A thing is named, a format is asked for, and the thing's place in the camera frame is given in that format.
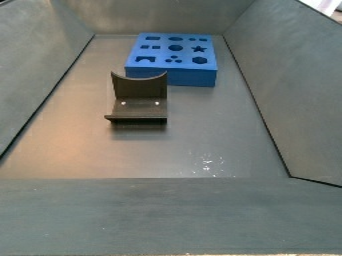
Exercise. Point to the blue foam shape-hole block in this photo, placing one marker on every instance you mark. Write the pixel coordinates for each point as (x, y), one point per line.
(182, 55)

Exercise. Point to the dark brown curved fixture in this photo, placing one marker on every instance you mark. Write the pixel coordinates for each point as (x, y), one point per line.
(141, 98)

